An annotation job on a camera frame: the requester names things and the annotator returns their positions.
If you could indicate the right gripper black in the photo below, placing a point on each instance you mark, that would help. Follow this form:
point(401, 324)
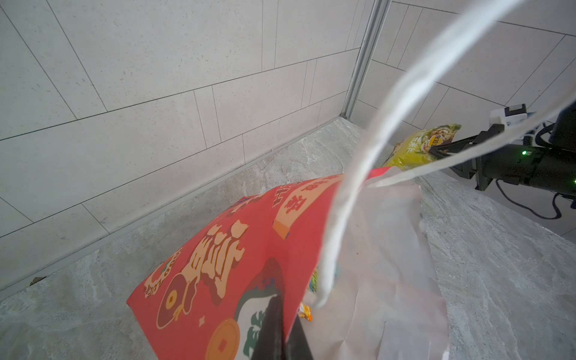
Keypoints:
point(544, 168)

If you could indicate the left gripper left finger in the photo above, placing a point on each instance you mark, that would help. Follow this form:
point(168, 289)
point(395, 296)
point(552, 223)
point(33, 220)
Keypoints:
point(270, 343)

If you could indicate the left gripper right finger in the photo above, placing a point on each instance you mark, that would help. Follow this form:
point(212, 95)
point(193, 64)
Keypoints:
point(296, 346)

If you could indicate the yellow snack packet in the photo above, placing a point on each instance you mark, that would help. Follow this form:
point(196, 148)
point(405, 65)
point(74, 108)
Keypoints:
point(414, 151)

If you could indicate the red paper gift bag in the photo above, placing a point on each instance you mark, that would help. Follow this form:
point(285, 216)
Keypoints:
point(349, 245)

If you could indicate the orange snack packet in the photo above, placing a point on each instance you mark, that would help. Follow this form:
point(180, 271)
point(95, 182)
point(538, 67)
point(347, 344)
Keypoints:
point(304, 312)

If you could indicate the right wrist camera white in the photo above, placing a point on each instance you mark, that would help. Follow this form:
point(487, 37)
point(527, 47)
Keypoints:
point(509, 117)

